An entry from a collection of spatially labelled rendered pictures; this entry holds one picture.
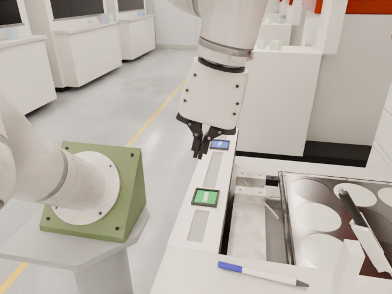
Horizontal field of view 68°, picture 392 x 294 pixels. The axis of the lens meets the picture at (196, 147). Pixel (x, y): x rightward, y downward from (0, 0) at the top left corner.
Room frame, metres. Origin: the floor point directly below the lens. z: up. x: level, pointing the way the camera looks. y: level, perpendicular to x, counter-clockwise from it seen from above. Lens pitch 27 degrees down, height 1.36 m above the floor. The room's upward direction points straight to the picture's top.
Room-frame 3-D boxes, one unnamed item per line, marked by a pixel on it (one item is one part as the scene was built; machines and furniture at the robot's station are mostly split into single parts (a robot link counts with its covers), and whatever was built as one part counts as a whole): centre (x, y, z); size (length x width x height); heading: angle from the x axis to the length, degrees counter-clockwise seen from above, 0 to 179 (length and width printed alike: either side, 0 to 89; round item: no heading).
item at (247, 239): (0.54, -0.13, 0.87); 0.36 x 0.08 x 0.03; 169
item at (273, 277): (0.32, -0.10, 0.97); 0.14 x 0.01 x 0.01; 73
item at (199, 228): (0.65, -0.04, 0.89); 0.55 x 0.09 x 0.14; 169
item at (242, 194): (0.62, -0.14, 0.89); 0.08 x 0.03 x 0.03; 79
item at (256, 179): (0.70, -0.16, 0.89); 0.08 x 0.03 x 0.03; 79
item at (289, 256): (0.55, -0.21, 0.90); 0.38 x 0.01 x 0.01; 169
